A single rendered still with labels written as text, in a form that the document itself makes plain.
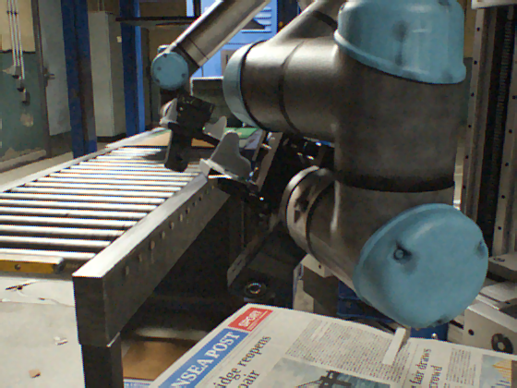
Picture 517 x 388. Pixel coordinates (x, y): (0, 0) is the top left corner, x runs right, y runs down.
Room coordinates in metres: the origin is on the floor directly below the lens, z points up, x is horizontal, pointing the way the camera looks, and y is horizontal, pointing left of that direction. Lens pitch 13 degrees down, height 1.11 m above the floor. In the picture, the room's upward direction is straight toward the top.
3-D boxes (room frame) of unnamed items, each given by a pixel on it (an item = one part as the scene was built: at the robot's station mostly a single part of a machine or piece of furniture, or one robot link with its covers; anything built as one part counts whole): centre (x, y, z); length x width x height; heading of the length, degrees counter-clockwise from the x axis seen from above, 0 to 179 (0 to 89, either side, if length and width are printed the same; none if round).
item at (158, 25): (2.45, 0.28, 1.30); 0.55 x 0.55 x 0.03; 82
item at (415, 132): (0.34, -0.08, 1.10); 0.11 x 0.08 x 0.11; 30
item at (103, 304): (1.41, 0.17, 0.74); 1.34 x 0.05 x 0.12; 172
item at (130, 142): (2.45, 0.28, 0.75); 0.70 x 0.65 x 0.10; 172
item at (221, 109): (3.02, 0.20, 0.93); 0.38 x 0.30 x 0.26; 172
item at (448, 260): (0.32, -0.09, 1.00); 0.11 x 0.08 x 0.09; 19
